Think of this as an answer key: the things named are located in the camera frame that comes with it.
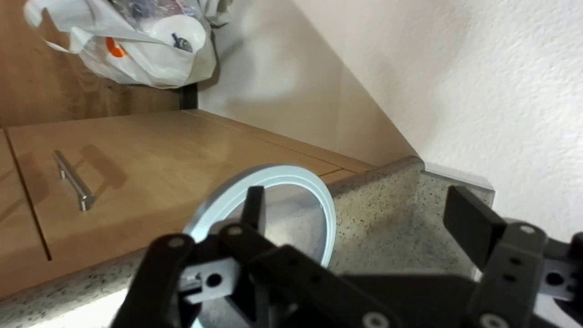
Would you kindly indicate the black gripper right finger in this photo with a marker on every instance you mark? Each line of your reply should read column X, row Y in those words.
column 517, row 263

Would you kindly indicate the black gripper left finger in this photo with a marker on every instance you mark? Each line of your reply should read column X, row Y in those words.
column 198, row 285

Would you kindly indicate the clear lid with blue rim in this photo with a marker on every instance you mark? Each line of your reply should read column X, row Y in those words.
column 297, row 210

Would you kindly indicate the wooden lower cabinet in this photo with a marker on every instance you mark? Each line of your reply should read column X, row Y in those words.
column 147, row 174

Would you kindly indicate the white plastic bag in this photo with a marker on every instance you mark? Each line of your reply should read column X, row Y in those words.
column 164, row 45

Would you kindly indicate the metal drawer handle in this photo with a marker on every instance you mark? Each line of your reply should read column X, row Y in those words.
column 84, row 198

